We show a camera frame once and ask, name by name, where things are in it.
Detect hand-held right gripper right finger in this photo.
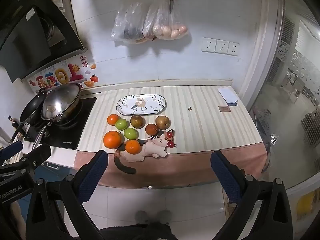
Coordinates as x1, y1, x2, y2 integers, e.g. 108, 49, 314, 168
210, 150, 293, 240

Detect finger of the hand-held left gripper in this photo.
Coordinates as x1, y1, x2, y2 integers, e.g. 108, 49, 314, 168
0, 140, 23, 164
19, 144, 52, 171

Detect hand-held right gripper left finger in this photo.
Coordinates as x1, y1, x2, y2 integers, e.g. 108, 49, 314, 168
26, 150, 109, 240

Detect large orange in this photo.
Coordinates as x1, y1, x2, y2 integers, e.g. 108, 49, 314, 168
103, 131, 122, 149

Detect medium orange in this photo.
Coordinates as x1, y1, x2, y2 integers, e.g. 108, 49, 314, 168
124, 140, 141, 155

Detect green apple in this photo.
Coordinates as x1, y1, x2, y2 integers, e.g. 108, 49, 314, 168
124, 127, 138, 140
115, 118, 128, 130

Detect small orange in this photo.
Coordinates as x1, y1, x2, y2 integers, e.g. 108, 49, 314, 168
107, 114, 120, 126

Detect brown pear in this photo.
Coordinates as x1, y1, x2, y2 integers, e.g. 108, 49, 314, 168
130, 115, 145, 128
155, 116, 171, 130

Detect dark reddish orange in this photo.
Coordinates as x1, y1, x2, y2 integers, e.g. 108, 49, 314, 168
145, 123, 159, 136

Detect oval floral ceramic plate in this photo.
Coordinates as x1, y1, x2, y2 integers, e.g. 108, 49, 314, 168
116, 94, 167, 116

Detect person's left forearm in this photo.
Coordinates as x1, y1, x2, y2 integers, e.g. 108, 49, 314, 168
10, 201, 27, 240

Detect dark sauce bottle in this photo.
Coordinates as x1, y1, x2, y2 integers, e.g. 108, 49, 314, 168
7, 115, 20, 132

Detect black induction cooktop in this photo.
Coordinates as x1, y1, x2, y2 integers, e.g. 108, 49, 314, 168
24, 96, 97, 150

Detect black frying pan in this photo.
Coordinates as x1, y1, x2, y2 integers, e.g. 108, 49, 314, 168
10, 90, 49, 143

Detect dark wok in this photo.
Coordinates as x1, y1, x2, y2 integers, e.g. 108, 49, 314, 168
32, 97, 83, 150

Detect person's dark clothing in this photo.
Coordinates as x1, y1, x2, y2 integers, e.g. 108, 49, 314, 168
100, 221, 175, 240

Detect grey fluffy slipper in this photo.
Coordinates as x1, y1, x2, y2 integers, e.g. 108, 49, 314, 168
156, 210, 172, 224

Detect folded white cloth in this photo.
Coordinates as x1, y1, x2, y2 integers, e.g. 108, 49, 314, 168
217, 87, 238, 103

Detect patterned glass sliding door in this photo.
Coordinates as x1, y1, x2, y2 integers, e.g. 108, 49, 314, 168
247, 0, 320, 188

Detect black range hood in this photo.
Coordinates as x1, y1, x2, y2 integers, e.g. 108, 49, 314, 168
0, 0, 88, 80

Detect clear plastic bag of eggs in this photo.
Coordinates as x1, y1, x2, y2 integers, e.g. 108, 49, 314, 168
142, 0, 189, 42

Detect colourful wall stickers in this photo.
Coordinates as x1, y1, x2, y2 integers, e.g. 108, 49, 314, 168
29, 55, 99, 89

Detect white wall socket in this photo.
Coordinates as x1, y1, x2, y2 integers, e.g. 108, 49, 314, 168
201, 37, 217, 53
215, 39, 229, 55
227, 41, 240, 56

